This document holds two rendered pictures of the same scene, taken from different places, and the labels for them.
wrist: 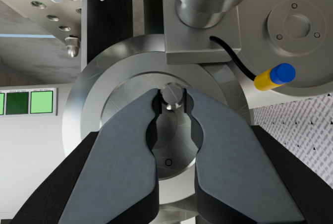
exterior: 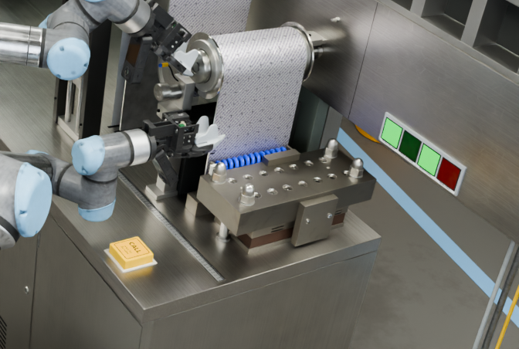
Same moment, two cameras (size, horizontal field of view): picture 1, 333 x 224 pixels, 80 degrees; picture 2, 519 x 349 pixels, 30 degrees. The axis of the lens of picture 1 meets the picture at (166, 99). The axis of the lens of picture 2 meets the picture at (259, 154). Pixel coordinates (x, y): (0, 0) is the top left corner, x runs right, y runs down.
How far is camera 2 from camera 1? 2.08 m
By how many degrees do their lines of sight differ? 51
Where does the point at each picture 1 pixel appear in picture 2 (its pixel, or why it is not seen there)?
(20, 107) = (408, 140)
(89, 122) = (213, 77)
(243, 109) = not seen: hidden behind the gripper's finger
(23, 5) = (310, 190)
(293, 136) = (207, 18)
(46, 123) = (396, 110)
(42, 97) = (389, 137)
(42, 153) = (406, 83)
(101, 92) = (209, 84)
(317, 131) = (190, 23)
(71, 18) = (310, 172)
